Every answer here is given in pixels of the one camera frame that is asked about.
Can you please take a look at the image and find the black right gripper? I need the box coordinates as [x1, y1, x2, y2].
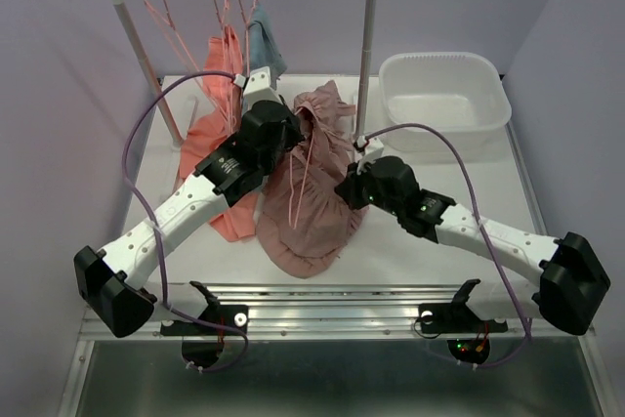
[333, 157, 401, 218]

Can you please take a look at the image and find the coral orange garment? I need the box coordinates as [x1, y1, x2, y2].
[177, 28, 259, 243]

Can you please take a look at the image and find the blue denim garment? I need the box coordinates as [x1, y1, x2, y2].
[245, 3, 287, 90]

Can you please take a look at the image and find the dusty pink pleated skirt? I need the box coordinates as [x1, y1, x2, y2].
[256, 80, 366, 279]

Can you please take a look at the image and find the pink wire hanger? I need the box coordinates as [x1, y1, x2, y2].
[288, 134, 315, 230]
[204, 0, 242, 134]
[237, 0, 259, 75]
[144, 0, 199, 73]

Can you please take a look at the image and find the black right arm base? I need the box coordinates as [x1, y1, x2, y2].
[412, 279, 509, 368]

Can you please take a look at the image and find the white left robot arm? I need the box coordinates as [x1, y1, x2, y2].
[73, 101, 303, 338]

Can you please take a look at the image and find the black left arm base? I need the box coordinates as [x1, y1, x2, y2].
[159, 281, 249, 374]

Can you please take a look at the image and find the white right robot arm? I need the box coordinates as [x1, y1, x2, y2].
[335, 156, 611, 336]

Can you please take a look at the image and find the white plastic basket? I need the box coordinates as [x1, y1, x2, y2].
[379, 52, 512, 155]

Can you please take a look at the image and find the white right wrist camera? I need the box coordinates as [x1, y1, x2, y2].
[354, 136, 384, 174]

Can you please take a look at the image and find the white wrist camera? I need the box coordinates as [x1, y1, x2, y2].
[233, 66, 281, 113]
[354, 136, 384, 174]

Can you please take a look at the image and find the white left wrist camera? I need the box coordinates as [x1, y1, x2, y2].
[233, 66, 281, 113]

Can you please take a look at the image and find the aluminium rail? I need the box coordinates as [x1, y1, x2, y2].
[79, 282, 566, 341]

